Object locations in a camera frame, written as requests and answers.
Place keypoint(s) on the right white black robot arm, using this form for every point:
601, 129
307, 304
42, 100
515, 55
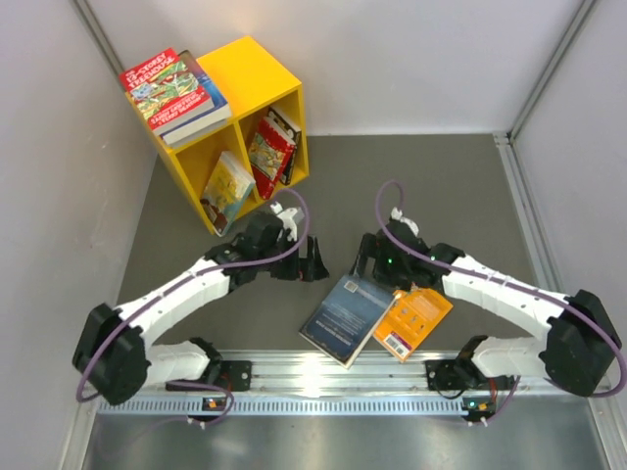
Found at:
569, 340

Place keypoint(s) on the yellow blue 169-storey treehouse book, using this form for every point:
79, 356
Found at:
294, 131

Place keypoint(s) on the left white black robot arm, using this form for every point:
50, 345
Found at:
215, 275

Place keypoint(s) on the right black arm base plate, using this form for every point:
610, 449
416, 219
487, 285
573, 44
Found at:
451, 375

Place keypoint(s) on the red 13-storey treehouse book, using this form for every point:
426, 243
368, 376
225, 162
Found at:
162, 89

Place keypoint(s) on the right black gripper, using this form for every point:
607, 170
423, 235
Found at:
371, 247

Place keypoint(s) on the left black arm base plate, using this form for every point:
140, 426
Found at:
233, 375

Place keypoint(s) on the yellow blue brideshead revisited book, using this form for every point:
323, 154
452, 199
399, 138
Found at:
228, 187

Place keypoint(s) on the aluminium mounting rail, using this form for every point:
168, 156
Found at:
343, 367

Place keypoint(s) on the yellow wooden cubby shelf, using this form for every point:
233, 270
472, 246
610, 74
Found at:
251, 80

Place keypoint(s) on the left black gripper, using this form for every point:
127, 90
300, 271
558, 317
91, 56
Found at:
308, 268

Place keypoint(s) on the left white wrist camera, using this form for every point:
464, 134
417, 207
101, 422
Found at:
290, 218

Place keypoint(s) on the dark blue nineteen eighty-four book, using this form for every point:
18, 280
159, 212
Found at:
346, 319

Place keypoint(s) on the perforated metal cable tray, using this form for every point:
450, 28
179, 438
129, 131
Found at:
245, 405

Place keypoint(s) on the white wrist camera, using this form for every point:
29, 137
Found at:
290, 218
397, 215

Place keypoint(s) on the blue orange gradient cover book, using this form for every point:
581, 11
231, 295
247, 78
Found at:
213, 113

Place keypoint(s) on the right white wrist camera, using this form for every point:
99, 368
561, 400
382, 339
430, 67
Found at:
397, 215

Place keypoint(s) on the green cover paperback book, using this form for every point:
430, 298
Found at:
269, 152

